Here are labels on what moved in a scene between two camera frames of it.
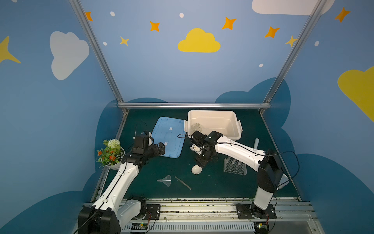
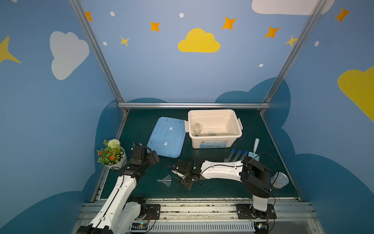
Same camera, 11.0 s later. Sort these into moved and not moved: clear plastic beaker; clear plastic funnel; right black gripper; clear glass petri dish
Moved: right black gripper
Not moved: clear plastic beaker; clear glass petri dish; clear plastic funnel
